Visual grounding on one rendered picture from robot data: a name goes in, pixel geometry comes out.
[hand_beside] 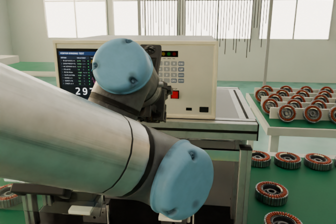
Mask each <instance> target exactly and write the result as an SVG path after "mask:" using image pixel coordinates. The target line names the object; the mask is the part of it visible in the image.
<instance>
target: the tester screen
mask: <svg viewBox="0 0 336 224"><path fill-rule="evenodd" d="M58 53H59V63H60V74H61V85H62V89H63V90H65V91H67V92H70V93H72V94H74V95H75V87H87V88H93V87H94V84H95V82H96V79H95V77H94V74H93V64H92V63H93V58H94V55H95V53H96V51H59V52H58ZM78 96H79V97H81V98H89V97H90V96H86V95H78Z"/></svg>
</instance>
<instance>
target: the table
mask: <svg viewBox="0 0 336 224"><path fill-rule="evenodd" d="M267 89H268V90H269V91H268V90H267ZM284 89H285V90H284ZM287 90H288V91H289V92H288V91H287ZM307 90H308V91H307ZM269 92H274V89H273V88H272V87H271V86H270V85H263V86H262V87H261V88H260V89H258V90H257V91H256V92H255V94H254V93H246V97H245V98H246V100H247V102H248V103H249V108H250V109H251V111H252V113H253V115H254V117H257V119H258V121H259V123H260V124H261V126H262V128H263V130H264V131H265V133H266V135H267V136H269V141H268V152H274V153H278V147H279V138H280V136H291V137H315V138H336V113H335V111H336V99H335V102H334V103H335V105H334V107H332V108H331V109H330V110H329V112H328V117H329V120H321V118H322V117H323V112H322V110H321V109H328V107H327V105H326V103H330V101H329V98H333V96H332V94H333V93H334V90H333V89H332V88H331V87H329V86H323V87H322V88H320V89H319V91H318V93H317V94H316V96H315V97H313V99H312V102H310V104H309V106H307V107H305V108H304V110H303V111H302V116H303V118H304V119H305V120H303V119H295V117H296V116H297V115H296V113H297V112H296V109H295V108H303V105H302V103H306V99H305V98H310V94H309V93H313V92H314V91H313V89H312V88H311V87H310V86H308V85H304V86H302V87H301V88H300V89H299V90H298V91H297V92H296V93H295V94H294V95H293V96H291V97H290V94H289V93H293V92H294V91H293V89H292V88H291V87H290V86H288V85H283V86H282V87H280V88H279V90H277V91H276V92H275V93H272V94H269ZM308 92H309V93H308ZM259 93H261V94H259ZM281 93H282V94H281ZM264 94H265V96H267V99H265V100H264V101H263V102H262V104H261V98H262V97H261V95H263V96H264ZM279 94H280V95H279ZM300 94H301V95H300ZM284 95H285V97H290V99H289V101H288V102H287V103H286V104H284V105H282V106H280V107H279V105H278V102H283V98H282V97H281V96H283V97H284ZM258 96H259V97H260V98H259V97H258ZM272 98H274V99H272ZM277 100H278V102H277ZM267 103H270V104H267ZM272 104H273V105H272ZM291 104H293V105H291ZM315 104H318V105H315ZM269 105H270V106H271V108H273V106H274V108H278V111H277V116H278V118H279V119H275V118H270V107H269ZM266 106H267V108H268V109H267V108H266ZM320 106H321V107H320ZM294 107H295V108H294ZM284 109H287V110H285V111H283V110H284ZM310 110H312V111H310ZM289 111H290V112H289ZM309 111H310V112H309ZM286 112H287V113H288V114H286ZM315 112H316V113H315ZM290 113H291V114H290ZM311 113H313V115H312V114H311ZM283 114H284V116H283ZM308 114H309V115H308ZM286 116H289V117H286ZM311 117H315V118H311ZM247 145H251V147H252V150H253V146H254V141H253V140H247Z"/></svg>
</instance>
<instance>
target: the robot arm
mask: <svg viewBox="0 0 336 224"><path fill-rule="evenodd" d="M161 57H162V46H161V45H156V44H141V45H139V44H138V43H136V42H135V41H133V40H131V39H127V38H115V39H112V40H109V41H107V42H105V43H104V44H103V45H102V46H101V47H100V48H99V49H98V50H97V51H96V53H95V55H94V57H93V61H92V72H93V75H94V77H95V80H96V82H95V84H94V86H93V88H92V90H91V94H90V96H89V98H88V100H87V99H84V98H82V97H80V96H77V95H75V94H73V93H70V92H68V91H66V90H63V89H61V88H59V87H57V86H54V85H52V84H50V83H47V82H45V81H43V80H40V79H38V78H36V77H33V76H31V75H29V74H26V73H24V72H22V71H19V70H17V69H15V68H12V67H10V66H8V65H5V64H3V63H1V62H0V178H4V179H9V180H15V181H21V182H27V183H33V184H39V185H45V186H51V187H57V188H63V189H69V190H74V191H80V192H86V193H92V194H98V195H104V196H110V197H118V198H123V199H129V200H135V201H140V202H143V203H145V204H147V205H149V206H151V208H152V210H153V211H154V212H156V213H161V214H163V215H164V216H166V217H168V218H169V219H172V220H177V221H179V220H184V219H187V218H189V217H191V216H192V215H194V214H195V213H196V212H197V211H198V210H199V209H200V208H201V207H202V206H203V204H204V203H205V201H206V200H207V198H208V196H209V192H210V190H211V187H212V185H213V180H214V167H213V163H212V160H211V158H210V156H209V155H208V154H207V152H206V151H204V150H203V149H201V148H199V147H197V146H195V145H193V144H191V143H190V142H189V141H188V140H185V139H178V138H176V137H173V136H171V135H168V134H166V133H164V132H161V131H159V130H157V129H154V128H152V127H150V126H147V125H145V124H142V123H139V122H147V123H160V122H164V123H166V120H167V112H166V109H167V105H166V104H165V100H167V99H168V95H173V88H172V86H171V85H168V83H166V82H165V81H161V80H160V78H159V76H158V75H159V69H160V63H161ZM137 120H138V121H139V122H138V121H137Z"/></svg>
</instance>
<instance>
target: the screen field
mask: <svg viewBox="0 0 336 224"><path fill-rule="evenodd" d="M92 89H93V87H74V93H75V95H77V96H90V94H91V91H92Z"/></svg>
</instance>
